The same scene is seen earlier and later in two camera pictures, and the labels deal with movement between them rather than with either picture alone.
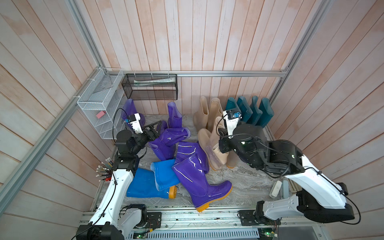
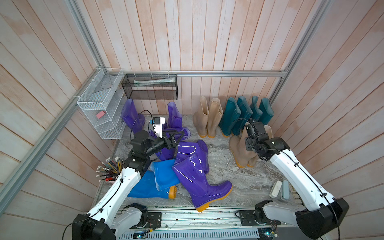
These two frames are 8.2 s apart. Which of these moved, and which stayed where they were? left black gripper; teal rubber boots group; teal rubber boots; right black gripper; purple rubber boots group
Moved: left black gripper; right black gripper
Stayed: purple rubber boots group; teal rubber boots group; teal rubber boots
